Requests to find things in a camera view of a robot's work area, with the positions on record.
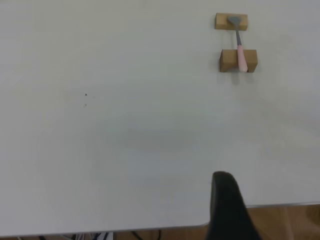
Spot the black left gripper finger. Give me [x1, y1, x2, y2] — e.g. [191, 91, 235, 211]
[204, 171, 263, 240]

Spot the pink handled metal spoon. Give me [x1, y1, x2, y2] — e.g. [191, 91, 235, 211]
[226, 15, 248, 73]

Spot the arched wooden block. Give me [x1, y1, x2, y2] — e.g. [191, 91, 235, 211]
[219, 49, 258, 74]

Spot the flat wooden block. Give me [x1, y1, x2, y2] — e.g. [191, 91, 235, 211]
[214, 12, 249, 31]

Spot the black cable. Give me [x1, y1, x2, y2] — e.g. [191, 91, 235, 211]
[131, 229, 162, 240]

